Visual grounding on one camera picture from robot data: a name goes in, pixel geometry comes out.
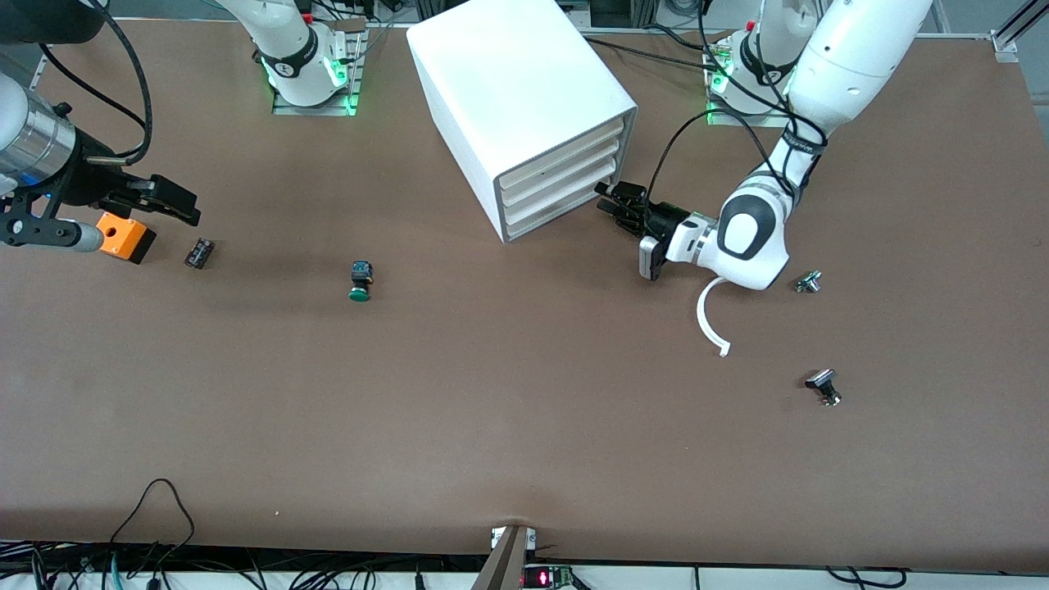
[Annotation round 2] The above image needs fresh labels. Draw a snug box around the white lowest cabinet drawer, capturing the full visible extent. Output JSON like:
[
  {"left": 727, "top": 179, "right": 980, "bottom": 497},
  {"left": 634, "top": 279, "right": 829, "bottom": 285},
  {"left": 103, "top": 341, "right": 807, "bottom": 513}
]
[{"left": 503, "top": 166, "right": 619, "bottom": 240}]

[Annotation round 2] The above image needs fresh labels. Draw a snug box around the orange button box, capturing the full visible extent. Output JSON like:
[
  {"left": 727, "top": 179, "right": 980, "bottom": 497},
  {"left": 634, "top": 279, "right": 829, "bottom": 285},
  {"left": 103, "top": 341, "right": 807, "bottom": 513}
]
[{"left": 97, "top": 211, "right": 157, "bottom": 265}]

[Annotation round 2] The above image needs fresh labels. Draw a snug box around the white curved plastic strip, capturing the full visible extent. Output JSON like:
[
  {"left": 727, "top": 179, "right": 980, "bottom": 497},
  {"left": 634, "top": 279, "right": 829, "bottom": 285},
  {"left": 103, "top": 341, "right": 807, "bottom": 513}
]
[{"left": 697, "top": 276, "right": 732, "bottom": 358}]

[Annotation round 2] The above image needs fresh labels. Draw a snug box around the red LED display module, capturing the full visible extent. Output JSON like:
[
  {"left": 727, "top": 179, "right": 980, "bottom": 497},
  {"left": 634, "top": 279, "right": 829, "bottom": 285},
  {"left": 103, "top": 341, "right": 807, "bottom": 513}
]
[{"left": 523, "top": 564, "right": 574, "bottom": 590}]

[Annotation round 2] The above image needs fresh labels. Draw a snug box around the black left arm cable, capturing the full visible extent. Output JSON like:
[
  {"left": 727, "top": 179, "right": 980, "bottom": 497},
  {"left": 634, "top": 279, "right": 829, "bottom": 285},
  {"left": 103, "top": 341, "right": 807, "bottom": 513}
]
[{"left": 647, "top": 0, "right": 829, "bottom": 216}]

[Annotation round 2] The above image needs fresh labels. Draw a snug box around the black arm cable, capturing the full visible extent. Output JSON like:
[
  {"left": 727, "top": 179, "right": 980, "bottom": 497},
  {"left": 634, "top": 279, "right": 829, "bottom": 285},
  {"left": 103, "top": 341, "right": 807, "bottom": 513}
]
[
  {"left": 37, "top": 0, "right": 154, "bottom": 165},
  {"left": 647, "top": 0, "right": 829, "bottom": 216}
]

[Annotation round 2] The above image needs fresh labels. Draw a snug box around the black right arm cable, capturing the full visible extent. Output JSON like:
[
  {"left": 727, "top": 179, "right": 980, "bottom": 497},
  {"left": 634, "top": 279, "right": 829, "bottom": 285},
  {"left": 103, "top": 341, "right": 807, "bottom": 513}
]
[{"left": 37, "top": 0, "right": 154, "bottom": 165}]

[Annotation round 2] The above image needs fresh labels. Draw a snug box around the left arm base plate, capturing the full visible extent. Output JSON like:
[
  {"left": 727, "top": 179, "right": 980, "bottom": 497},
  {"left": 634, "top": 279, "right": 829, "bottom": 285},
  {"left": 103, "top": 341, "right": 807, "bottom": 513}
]
[{"left": 706, "top": 94, "right": 793, "bottom": 129}]

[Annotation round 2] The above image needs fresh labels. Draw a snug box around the black table cable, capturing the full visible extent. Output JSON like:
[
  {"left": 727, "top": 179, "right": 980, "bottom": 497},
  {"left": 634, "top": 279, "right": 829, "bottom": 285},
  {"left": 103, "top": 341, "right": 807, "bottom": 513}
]
[
  {"left": 584, "top": 34, "right": 722, "bottom": 71},
  {"left": 643, "top": 23, "right": 718, "bottom": 52}
]

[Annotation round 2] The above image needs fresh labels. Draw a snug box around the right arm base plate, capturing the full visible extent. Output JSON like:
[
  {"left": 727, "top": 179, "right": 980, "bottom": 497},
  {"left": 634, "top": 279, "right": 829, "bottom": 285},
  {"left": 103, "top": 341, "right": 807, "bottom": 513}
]
[{"left": 272, "top": 20, "right": 363, "bottom": 117}]

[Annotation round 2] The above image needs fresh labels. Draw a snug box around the black headed switch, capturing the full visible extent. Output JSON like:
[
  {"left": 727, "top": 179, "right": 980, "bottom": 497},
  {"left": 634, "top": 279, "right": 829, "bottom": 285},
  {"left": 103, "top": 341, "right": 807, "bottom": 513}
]
[{"left": 804, "top": 369, "right": 842, "bottom": 407}]

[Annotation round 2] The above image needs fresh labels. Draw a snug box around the thin black looped cable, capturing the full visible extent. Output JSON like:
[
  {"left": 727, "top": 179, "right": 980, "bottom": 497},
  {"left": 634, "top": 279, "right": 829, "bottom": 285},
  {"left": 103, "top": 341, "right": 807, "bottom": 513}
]
[{"left": 109, "top": 479, "right": 196, "bottom": 568}]

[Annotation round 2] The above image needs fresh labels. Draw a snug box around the grey camera mount wedge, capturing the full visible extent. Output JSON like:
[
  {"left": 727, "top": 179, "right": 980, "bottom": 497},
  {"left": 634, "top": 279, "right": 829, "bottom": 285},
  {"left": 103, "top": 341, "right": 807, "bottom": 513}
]
[{"left": 471, "top": 524, "right": 538, "bottom": 590}]

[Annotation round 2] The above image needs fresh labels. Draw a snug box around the black sagging cable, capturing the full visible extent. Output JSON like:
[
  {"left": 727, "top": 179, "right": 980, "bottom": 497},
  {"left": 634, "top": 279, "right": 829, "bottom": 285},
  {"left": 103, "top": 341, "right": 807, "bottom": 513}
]
[{"left": 824, "top": 567, "right": 906, "bottom": 589}]

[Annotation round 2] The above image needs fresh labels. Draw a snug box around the black cable tangle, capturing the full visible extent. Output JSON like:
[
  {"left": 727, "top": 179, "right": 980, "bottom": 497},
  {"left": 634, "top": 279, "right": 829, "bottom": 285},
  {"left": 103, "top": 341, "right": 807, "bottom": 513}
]
[{"left": 0, "top": 541, "right": 493, "bottom": 590}]

